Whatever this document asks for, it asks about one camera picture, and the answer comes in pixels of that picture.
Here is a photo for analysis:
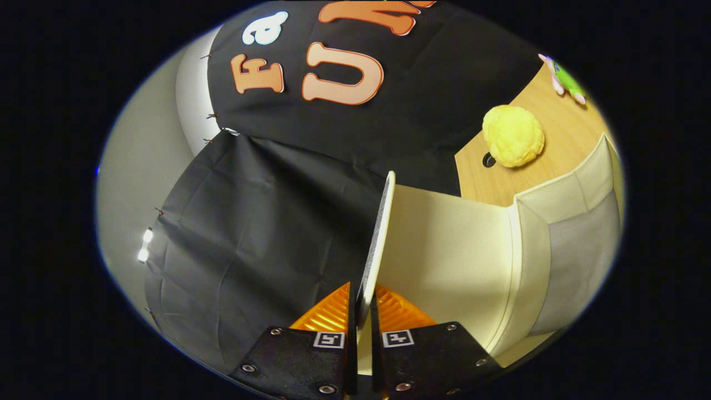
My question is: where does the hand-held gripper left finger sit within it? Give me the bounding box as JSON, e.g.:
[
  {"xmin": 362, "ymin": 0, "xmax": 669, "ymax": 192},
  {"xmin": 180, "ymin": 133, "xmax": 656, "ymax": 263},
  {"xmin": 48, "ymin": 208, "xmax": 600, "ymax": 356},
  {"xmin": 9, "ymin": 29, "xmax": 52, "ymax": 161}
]
[{"xmin": 229, "ymin": 282, "xmax": 357, "ymax": 400}]

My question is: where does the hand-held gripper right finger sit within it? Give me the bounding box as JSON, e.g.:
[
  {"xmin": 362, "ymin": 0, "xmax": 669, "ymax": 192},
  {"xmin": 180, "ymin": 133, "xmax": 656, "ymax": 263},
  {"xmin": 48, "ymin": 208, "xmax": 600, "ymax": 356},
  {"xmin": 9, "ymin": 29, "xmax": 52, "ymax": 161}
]
[{"xmin": 369, "ymin": 283, "xmax": 503, "ymax": 400}]

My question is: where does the beige fabric storage box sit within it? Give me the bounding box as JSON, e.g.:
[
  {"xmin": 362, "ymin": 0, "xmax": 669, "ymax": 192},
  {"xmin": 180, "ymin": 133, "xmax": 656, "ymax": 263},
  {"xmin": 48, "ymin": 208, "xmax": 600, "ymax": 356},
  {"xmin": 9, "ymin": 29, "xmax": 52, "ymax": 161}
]
[{"xmin": 355, "ymin": 133, "xmax": 624, "ymax": 372}]

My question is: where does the black backdrop cloth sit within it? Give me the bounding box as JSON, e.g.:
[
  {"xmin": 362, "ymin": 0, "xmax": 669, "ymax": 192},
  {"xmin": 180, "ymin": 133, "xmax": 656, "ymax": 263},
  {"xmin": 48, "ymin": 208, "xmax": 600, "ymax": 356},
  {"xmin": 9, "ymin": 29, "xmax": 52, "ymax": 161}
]
[{"xmin": 143, "ymin": 0, "xmax": 548, "ymax": 374}]

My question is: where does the small ceiling light panel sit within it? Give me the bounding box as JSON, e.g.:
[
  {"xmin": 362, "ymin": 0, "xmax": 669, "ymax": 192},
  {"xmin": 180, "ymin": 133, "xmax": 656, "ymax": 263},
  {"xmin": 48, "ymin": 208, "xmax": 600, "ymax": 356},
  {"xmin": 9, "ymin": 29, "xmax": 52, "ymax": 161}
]
[{"xmin": 137, "ymin": 227, "xmax": 154, "ymax": 263}]

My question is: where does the yellow round plush toy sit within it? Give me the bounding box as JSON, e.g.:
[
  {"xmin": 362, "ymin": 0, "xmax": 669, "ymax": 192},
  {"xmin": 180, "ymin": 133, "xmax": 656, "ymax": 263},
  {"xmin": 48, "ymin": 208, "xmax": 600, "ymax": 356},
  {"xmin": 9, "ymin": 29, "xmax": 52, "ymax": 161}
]
[{"xmin": 482, "ymin": 105, "xmax": 545, "ymax": 168}]

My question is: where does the row of black cloth clips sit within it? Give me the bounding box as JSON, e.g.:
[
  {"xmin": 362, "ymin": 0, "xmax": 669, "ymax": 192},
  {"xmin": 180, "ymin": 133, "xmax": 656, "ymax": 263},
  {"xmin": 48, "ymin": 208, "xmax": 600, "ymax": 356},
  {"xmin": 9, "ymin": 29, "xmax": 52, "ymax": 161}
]
[{"xmin": 146, "ymin": 53, "xmax": 219, "ymax": 312}]

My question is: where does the green pink plush toy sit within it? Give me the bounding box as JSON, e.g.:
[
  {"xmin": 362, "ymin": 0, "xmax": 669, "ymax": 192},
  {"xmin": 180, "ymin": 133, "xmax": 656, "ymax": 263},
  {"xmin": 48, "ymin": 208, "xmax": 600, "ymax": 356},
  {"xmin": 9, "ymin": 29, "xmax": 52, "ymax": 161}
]
[{"xmin": 538, "ymin": 53, "xmax": 587, "ymax": 106}]

